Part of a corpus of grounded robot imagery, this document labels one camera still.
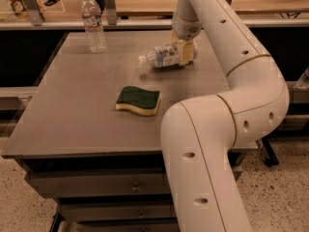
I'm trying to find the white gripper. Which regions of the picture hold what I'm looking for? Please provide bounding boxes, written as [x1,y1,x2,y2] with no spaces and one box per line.
[170,12,201,66]

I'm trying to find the blue label plastic bottle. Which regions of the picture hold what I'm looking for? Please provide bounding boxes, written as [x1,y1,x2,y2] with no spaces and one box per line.
[138,43,199,69]

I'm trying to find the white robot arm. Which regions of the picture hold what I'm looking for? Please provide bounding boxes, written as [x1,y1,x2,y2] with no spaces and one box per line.
[161,0,289,232]

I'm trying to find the clear plastic water bottle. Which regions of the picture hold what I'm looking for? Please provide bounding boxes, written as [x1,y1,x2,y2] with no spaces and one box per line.
[81,0,106,53]

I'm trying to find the green yellow sponge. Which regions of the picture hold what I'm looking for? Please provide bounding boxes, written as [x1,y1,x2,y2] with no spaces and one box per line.
[116,86,161,116]

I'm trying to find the small black object on shelf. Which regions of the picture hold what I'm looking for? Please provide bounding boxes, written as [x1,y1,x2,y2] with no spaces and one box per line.
[44,0,59,7]

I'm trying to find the grey metal drawer cabinet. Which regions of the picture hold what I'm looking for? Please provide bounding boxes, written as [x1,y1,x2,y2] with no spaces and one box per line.
[1,29,259,232]

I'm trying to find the colourful package on shelf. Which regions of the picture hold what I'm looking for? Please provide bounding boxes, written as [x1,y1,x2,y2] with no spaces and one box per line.
[0,0,45,21]

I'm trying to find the grey shelf post middle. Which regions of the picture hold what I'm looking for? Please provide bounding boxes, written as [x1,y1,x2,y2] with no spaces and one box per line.
[104,0,117,25]

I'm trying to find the grey shelf post left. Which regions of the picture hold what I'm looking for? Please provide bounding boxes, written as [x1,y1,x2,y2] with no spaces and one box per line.
[23,0,44,26]

